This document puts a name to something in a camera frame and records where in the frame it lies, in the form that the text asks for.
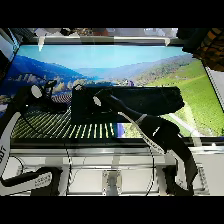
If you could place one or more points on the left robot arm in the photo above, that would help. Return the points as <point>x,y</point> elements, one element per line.
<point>8,133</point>

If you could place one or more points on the black pants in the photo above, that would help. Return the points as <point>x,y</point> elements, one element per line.
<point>146,100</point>

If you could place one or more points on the black garment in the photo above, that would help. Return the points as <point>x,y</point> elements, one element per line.
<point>190,38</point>

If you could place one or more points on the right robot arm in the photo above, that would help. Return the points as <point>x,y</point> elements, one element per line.
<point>166,136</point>

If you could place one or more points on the silver frame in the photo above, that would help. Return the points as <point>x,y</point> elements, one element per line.
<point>113,156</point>

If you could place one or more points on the checked shirt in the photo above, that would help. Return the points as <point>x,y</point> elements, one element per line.
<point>213,50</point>

